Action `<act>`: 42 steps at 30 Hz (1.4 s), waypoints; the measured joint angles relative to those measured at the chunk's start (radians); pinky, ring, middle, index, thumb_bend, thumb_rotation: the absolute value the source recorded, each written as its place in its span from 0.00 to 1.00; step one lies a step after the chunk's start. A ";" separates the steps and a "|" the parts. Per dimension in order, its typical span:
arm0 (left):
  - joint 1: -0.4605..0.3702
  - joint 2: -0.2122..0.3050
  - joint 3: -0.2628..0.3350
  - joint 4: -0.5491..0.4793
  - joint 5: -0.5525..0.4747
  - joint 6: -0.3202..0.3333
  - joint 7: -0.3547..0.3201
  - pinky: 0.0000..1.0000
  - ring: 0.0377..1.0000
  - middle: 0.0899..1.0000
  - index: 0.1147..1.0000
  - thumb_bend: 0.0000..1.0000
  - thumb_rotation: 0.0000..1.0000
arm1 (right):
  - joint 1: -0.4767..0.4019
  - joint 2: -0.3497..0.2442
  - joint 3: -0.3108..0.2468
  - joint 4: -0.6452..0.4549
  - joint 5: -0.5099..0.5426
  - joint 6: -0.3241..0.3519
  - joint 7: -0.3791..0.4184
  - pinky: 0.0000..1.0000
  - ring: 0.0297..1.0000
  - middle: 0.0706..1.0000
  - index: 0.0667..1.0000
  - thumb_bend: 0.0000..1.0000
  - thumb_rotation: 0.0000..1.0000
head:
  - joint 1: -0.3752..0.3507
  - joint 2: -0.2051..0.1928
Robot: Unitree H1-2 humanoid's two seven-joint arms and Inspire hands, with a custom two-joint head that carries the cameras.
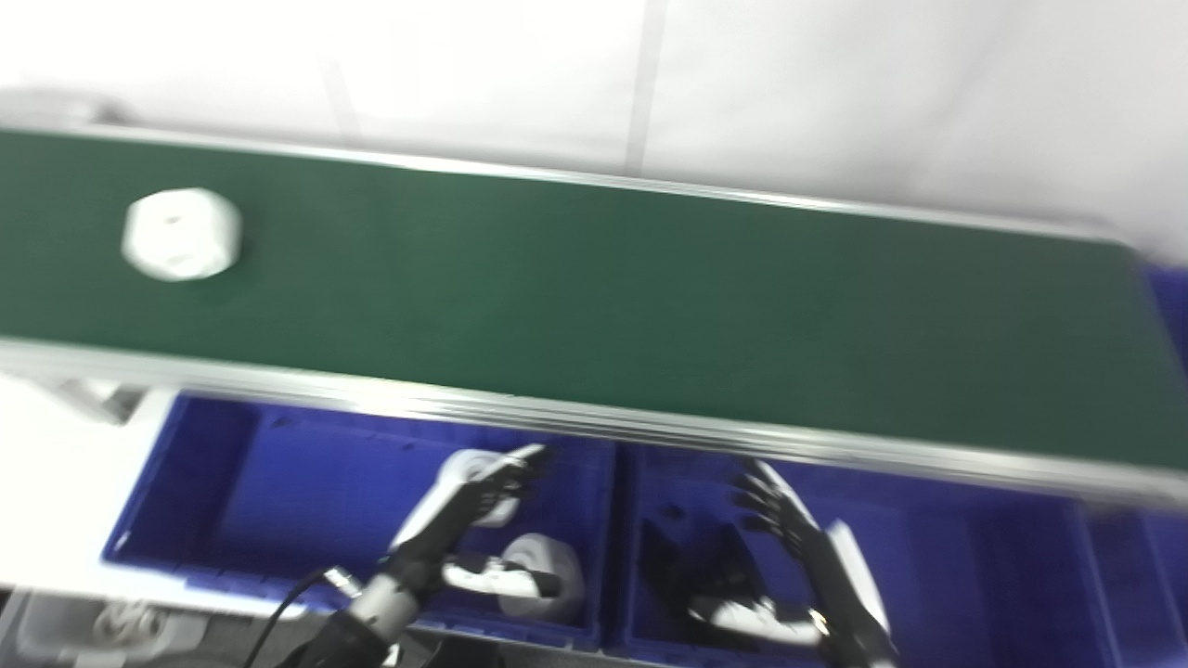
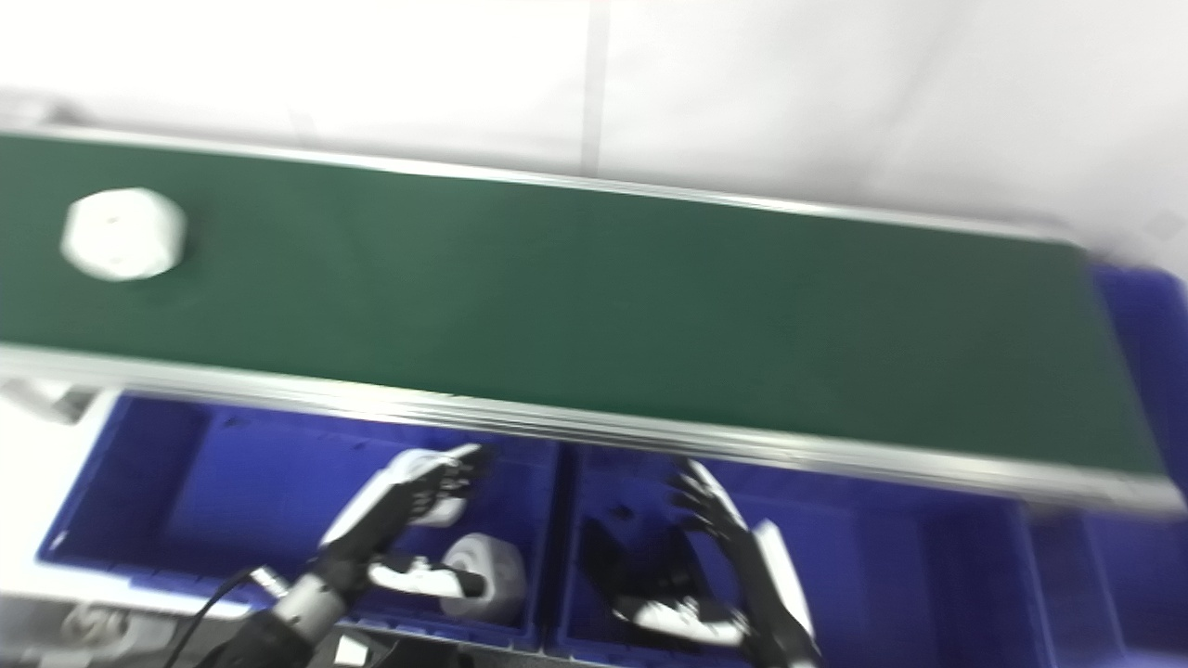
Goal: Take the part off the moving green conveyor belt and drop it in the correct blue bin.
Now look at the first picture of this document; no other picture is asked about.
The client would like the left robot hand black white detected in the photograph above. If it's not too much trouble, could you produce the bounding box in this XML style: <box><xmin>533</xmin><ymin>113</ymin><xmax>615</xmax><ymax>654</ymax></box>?
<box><xmin>383</xmin><ymin>443</ymin><xmax>564</xmax><ymax>599</ymax></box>

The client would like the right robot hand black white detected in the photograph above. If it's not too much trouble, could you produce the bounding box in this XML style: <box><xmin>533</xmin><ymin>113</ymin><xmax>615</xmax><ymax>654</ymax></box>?
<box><xmin>690</xmin><ymin>457</ymin><xmax>898</xmax><ymax>652</ymax></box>

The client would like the white roll in bin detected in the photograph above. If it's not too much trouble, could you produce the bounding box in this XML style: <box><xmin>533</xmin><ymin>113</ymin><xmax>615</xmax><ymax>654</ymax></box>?
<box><xmin>497</xmin><ymin>533</ymin><xmax>588</xmax><ymax>624</ymax></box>

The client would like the blue plastic bin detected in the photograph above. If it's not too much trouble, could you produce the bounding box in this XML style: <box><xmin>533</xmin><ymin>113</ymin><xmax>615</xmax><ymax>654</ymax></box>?
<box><xmin>603</xmin><ymin>443</ymin><xmax>1101</xmax><ymax>668</ymax></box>
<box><xmin>102</xmin><ymin>393</ymin><xmax>618</xmax><ymax>650</ymax></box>
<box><xmin>1077</xmin><ymin>264</ymin><xmax>1188</xmax><ymax>668</ymax></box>

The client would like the black part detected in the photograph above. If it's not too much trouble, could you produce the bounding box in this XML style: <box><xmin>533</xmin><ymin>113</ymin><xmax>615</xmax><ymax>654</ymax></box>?
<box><xmin>640</xmin><ymin>518</ymin><xmax>776</xmax><ymax>634</ymax></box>

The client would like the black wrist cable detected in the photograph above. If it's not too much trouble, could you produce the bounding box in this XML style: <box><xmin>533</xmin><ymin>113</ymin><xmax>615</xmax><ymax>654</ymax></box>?
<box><xmin>241</xmin><ymin>567</ymin><xmax>342</xmax><ymax>668</ymax></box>

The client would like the green conveyor belt aluminium frame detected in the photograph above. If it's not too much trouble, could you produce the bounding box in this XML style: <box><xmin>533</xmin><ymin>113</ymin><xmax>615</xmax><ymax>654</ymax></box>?
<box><xmin>0</xmin><ymin>122</ymin><xmax>1188</xmax><ymax>509</ymax></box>

